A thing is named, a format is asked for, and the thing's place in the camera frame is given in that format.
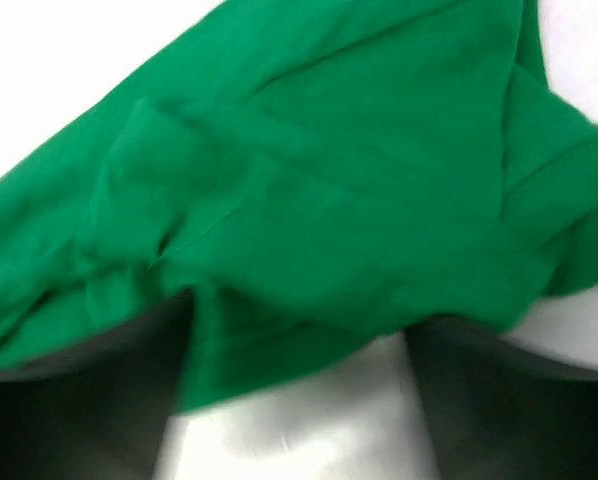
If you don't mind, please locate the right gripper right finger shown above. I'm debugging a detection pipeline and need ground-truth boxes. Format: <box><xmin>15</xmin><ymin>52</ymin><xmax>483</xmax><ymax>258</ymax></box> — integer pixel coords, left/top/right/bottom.
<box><xmin>404</xmin><ymin>317</ymin><xmax>598</xmax><ymax>480</ymax></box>

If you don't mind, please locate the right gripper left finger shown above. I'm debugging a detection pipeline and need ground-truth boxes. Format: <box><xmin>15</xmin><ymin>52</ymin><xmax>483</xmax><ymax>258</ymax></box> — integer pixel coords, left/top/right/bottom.
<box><xmin>0</xmin><ymin>292</ymin><xmax>194</xmax><ymax>480</ymax></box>

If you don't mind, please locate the green t-shirt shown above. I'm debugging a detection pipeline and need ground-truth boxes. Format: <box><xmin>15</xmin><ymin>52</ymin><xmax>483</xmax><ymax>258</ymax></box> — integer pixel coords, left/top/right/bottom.
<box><xmin>0</xmin><ymin>1</ymin><xmax>598</xmax><ymax>410</ymax></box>

